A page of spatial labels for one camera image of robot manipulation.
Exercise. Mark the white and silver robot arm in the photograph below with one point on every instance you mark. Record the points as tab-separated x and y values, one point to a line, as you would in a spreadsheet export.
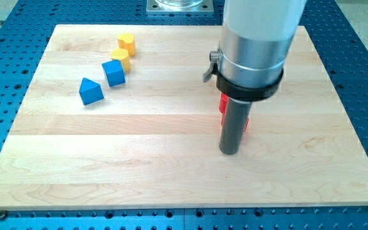
255	39

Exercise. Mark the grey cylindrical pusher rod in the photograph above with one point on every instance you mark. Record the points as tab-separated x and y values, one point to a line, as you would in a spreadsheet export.
235	119

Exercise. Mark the light wooden board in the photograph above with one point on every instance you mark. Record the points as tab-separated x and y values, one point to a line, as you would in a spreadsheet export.
153	142

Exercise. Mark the black clamp with metal lever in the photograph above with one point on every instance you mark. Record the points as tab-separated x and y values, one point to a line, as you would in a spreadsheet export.
235	91

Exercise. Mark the blue cube block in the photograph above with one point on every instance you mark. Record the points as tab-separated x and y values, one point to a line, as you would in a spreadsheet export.
114	73

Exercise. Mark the front yellow cylinder block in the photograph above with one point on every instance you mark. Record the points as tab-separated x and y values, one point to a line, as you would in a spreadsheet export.
122	55

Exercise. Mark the yellow cylinder block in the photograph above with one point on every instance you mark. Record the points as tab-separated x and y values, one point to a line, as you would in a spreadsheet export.
127	41
122	55

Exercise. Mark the rear yellow cylinder block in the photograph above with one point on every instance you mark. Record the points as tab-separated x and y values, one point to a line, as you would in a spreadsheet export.
127	41

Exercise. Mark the blue triangular prism block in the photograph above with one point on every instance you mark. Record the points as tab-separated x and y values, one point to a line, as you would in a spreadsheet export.
90	91

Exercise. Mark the blue perforated metal table plate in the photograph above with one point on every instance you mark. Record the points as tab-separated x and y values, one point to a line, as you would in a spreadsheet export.
25	30

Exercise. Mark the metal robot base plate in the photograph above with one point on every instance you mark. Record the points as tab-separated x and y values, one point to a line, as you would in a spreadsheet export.
179	6

